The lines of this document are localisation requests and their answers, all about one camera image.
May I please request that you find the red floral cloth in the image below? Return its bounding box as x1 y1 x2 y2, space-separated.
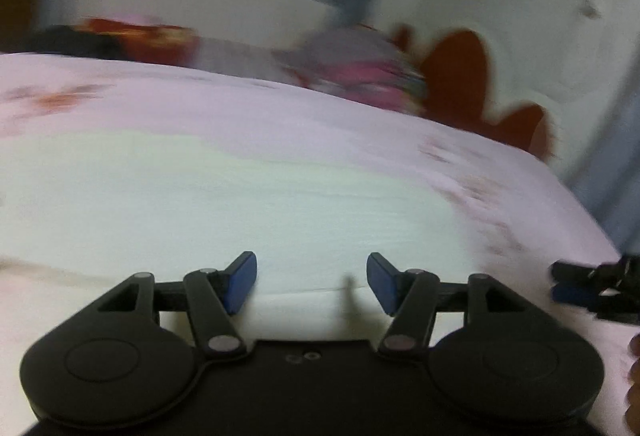
82 15 197 67

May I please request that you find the pink floral bed sheet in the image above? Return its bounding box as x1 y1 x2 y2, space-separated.
0 52 621 377

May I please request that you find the grey striped cloth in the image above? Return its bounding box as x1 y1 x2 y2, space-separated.
190 36 301 83

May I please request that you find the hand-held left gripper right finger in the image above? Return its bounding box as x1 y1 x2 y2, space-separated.
366 252 507 362

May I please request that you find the black cloth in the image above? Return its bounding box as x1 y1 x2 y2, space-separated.
20 24 132 62

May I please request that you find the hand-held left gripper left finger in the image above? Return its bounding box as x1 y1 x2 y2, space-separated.
95 251 258 362

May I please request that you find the stack of folded clothes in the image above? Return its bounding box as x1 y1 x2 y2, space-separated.
280 27 432 118

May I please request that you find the white knit garment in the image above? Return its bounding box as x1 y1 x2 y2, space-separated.
0 129 458 347

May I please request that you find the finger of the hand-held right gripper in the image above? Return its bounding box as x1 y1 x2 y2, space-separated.
550 259 607 284
551 283 607 316

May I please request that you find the person's right hand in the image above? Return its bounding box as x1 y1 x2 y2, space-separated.
624 333 640 418

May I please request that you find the white headboard with red hearts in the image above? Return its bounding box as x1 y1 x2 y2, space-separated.
385 0 640 187

